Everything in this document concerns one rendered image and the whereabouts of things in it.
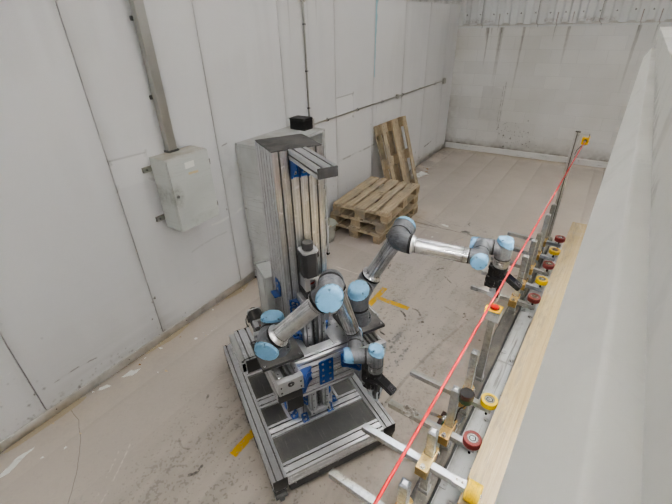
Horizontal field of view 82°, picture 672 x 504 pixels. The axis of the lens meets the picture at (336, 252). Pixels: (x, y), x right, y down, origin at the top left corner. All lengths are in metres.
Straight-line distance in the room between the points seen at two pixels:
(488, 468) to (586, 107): 7.85
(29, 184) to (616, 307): 3.07
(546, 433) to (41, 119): 3.06
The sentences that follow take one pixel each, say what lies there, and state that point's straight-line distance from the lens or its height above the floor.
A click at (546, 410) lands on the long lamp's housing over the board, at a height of 2.36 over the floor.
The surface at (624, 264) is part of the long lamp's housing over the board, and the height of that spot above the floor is 2.38.
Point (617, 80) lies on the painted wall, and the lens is 9.01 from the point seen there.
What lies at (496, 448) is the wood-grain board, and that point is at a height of 0.90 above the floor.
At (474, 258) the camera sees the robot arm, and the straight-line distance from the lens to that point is 1.83.
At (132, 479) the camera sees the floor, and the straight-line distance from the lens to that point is 3.19.
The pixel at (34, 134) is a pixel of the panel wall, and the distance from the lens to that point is 3.10.
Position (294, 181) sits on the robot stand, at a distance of 1.85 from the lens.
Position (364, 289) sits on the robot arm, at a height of 1.27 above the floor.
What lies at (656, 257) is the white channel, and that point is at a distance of 0.19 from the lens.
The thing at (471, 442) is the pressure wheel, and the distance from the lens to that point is 1.99.
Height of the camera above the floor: 2.50
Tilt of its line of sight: 30 degrees down
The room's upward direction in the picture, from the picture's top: 1 degrees counter-clockwise
